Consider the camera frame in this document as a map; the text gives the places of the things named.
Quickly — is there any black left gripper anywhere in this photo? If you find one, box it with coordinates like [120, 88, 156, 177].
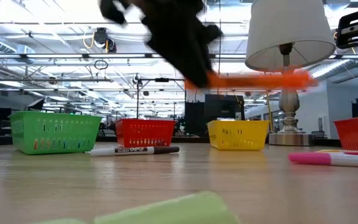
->
[99, 0, 223, 88]

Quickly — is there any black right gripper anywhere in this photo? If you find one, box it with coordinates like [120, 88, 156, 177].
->
[336, 11, 358, 50]

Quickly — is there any orange Sharpie highlighter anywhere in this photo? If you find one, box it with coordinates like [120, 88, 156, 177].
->
[185, 70, 319, 91]

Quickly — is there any black-capped Expo marker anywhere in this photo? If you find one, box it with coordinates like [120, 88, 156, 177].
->
[89, 145, 180, 157]

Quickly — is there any yellow marker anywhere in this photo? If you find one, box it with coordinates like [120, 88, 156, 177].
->
[317, 149, 356, 154]

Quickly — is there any white-shade table lamp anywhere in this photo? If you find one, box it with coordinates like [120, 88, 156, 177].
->
[245, 0, 337, 147]

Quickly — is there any black computer monitor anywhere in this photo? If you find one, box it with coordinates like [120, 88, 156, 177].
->
[204, 94, 246, 121]

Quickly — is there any yellow plastic basket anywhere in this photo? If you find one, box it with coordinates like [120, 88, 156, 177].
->
[206, 119, 270, 151]

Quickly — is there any pink-capped Expo marker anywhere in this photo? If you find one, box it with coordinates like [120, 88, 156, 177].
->
[288, 151, 358, 169]

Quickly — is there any green plastic basket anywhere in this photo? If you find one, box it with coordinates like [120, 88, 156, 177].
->
[8, 111, 103, 156]

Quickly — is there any yellow-green highlighter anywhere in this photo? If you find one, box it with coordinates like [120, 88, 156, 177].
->
[29, 190, 242, 224]

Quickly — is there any black metal stand frame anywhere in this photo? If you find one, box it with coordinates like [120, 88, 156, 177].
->
[136, 77, 187, 121]

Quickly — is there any black aluminium table frame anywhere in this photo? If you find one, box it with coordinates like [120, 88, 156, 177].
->
[0, 134, 337, 147]

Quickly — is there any black ceiling cable reel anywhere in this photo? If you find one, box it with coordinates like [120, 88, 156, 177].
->
[92, 27, 117, 54]

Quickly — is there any yellow hanging cable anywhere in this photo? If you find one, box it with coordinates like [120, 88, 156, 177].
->
[264, 91, 275, 133]

